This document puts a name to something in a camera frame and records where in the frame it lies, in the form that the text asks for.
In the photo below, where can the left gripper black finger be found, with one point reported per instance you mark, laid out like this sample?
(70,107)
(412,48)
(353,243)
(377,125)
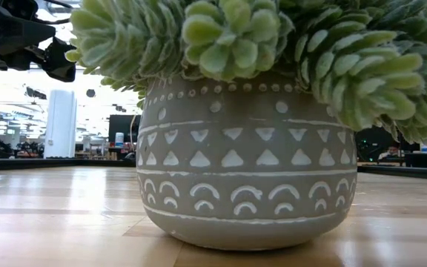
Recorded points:
(59,61)
(13,35)

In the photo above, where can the white pillar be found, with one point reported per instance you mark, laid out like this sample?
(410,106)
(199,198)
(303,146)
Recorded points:
(61,126)

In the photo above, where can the black monitor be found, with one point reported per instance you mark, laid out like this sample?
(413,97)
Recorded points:
(122,126)

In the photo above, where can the white and blue canister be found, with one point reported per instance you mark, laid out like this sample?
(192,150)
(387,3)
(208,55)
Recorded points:
(119,140)

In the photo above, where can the grey patterned ceramic pot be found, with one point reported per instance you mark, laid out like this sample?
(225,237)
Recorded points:
(50,163)

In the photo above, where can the green succulent in grey pot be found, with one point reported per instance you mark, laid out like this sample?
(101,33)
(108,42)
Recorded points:
(247,155)

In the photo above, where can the person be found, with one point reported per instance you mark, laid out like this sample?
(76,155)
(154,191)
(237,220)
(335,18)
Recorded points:
(392,151)

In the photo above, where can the black background desk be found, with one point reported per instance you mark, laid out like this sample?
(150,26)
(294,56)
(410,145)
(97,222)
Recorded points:
(424,159)

